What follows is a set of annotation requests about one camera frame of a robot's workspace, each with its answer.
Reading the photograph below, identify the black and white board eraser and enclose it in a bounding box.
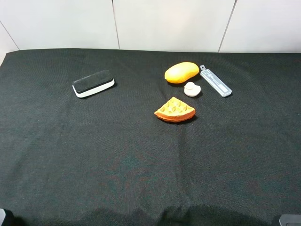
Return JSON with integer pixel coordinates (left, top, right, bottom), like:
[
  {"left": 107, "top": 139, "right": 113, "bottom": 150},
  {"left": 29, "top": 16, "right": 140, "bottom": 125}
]
[{"left": 72, "top": 70, "right": 115, "bottom": 98}]

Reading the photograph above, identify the orange waffle slice toy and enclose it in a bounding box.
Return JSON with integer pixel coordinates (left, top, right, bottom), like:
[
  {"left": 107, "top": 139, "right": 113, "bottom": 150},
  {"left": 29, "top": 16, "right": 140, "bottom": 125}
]
[{"left": 154, "top": 97, "right": 196, "bottom": 122}]

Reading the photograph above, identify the white rubber duck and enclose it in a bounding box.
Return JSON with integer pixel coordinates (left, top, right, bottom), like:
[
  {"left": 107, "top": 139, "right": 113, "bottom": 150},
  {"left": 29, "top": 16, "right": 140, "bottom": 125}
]
[{"left": 184, "top": 82, "right": 201, "bottom": 97}]

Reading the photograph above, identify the yellow mango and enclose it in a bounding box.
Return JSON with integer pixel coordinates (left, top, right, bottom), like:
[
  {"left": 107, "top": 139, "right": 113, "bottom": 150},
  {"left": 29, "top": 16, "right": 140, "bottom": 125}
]
[{"left": 164, "top": 62, "right": 199, "bottom": 84}]

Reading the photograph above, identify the clear plastic blade case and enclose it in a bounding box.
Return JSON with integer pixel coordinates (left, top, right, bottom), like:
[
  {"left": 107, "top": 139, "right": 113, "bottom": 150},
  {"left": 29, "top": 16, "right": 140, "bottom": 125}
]
[{"left": 200, "top": 65, "right": 232, "bottom": 97}]

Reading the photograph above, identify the grey base corner right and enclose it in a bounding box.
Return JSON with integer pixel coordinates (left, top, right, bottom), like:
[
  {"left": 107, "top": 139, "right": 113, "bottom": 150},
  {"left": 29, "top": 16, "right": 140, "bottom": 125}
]
[{"left": 279, "top": 214, "right": 301, "bottom": 226}]

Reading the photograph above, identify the grey base corner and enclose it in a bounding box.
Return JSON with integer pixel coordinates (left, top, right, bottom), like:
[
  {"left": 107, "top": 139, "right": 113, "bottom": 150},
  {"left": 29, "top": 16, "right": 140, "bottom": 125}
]
[
  {"left": 279, "top": 214, "right": 301, "bottom": 226},
  {"left": 0, "top": 209, "right": 6, "bottom": 226}
]

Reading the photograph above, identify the grey base corner left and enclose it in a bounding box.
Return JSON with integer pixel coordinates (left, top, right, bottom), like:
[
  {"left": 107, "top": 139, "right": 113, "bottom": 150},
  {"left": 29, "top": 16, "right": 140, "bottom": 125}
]
[{"left": 0, "top": 209, "right": 6, "bottom": 226}]

